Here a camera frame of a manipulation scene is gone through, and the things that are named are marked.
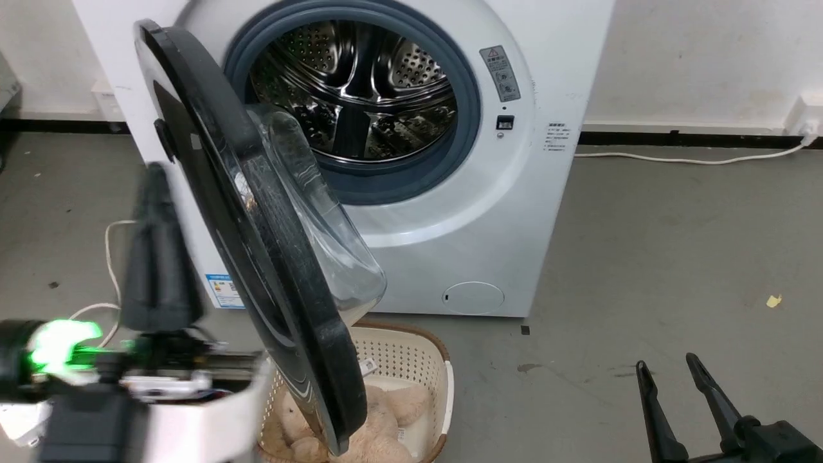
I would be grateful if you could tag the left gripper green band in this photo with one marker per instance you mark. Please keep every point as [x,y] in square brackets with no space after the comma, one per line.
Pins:
[64,350]

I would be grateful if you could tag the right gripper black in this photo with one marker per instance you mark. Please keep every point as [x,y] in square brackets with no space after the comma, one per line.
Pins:
[781,444]

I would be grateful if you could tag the black round glass washer door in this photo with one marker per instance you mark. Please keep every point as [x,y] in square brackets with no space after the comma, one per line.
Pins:
[257,257]

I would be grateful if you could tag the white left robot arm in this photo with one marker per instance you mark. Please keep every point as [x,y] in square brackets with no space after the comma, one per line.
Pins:
[193,431]

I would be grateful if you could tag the grey rubber door gasket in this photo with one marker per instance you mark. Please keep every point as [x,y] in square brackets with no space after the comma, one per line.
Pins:
[398,183]

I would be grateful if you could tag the white front-loading washing machine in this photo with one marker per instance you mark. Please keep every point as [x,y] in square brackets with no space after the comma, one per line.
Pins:
[501,225]

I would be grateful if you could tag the black door latch slot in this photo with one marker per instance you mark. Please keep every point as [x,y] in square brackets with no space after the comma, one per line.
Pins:
[505,122]

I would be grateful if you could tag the blue energy label sticker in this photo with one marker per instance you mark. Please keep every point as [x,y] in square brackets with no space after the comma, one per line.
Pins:
[222,292]

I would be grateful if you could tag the yellow paper scrap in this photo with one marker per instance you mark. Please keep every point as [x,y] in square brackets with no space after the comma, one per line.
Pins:
[773,301]

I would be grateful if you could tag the round white filter cover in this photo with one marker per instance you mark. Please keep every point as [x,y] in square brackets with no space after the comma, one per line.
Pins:
[474,299]

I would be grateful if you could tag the white laundry basket brown rim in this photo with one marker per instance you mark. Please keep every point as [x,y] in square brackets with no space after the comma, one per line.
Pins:
[411,354]

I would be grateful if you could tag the beige plush toy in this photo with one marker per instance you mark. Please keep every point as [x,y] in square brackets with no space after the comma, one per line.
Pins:
[398,405]

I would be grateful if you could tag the steel washer drum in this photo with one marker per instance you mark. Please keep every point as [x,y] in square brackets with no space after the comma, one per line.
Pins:
[360,77]

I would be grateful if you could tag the small text label sticker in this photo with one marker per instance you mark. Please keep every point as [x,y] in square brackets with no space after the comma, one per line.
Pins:
[556,136]

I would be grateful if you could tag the grey warning label sticker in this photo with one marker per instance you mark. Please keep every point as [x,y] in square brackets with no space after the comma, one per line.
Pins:
[500,74]

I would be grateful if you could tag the white wall socket box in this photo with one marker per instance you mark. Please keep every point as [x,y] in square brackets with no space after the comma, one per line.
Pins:
[106,103]

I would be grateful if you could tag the white wall socket with plug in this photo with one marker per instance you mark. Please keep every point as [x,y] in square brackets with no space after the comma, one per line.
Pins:
[804,116]

